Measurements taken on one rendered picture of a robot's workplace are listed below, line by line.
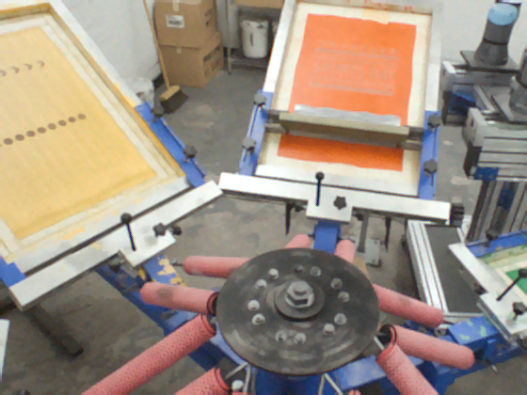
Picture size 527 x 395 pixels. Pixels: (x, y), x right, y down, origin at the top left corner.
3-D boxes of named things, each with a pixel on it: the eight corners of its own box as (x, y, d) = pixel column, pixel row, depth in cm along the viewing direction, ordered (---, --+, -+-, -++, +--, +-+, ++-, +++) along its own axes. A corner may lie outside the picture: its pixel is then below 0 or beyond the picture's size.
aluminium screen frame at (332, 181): (289, -7, 187) (288, -15, 183) (442, 8, 182) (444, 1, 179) (245, 178, 156) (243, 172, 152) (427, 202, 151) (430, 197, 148)
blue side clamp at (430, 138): (422, 119, 165) (425, 108, 158) (437, 120, 164) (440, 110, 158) (414, 200, 153) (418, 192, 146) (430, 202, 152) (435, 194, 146)
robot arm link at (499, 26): (479, 39, 211) (487, 7, 204) (485, 30, 222) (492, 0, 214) (507, 44, 208) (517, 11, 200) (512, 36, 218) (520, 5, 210)
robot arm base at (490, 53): (501, 55, 226) (507, 33, 221) (512, 66, 214) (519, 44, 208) (470, 53, 226) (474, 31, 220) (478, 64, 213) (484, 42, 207)
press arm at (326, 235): (321, 208, 147) (321, 201, 142) (341, 211, 146) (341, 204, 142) (311, 263, 140) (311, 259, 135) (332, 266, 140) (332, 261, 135)
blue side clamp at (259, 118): (261, 100, 169) (258, 88, 162) (275, 102, 169) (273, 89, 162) (242, 178, 157) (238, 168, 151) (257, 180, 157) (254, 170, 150)
